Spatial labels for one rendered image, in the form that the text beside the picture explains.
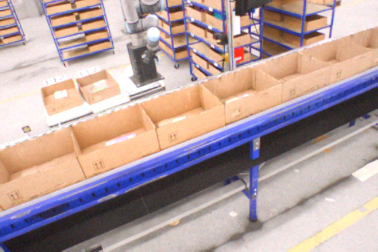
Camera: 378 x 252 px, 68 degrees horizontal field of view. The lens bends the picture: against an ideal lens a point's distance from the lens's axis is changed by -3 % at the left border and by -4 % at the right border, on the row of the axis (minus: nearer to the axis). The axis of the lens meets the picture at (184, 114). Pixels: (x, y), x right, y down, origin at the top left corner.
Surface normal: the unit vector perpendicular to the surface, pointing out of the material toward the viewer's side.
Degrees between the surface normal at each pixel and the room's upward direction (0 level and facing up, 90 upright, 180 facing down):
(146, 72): 90
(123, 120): 90
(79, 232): 0
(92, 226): 0
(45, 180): 91
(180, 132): 91
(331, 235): 0
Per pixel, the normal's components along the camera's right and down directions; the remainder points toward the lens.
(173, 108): 0.41, 0.44
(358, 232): -0.12, -0.83
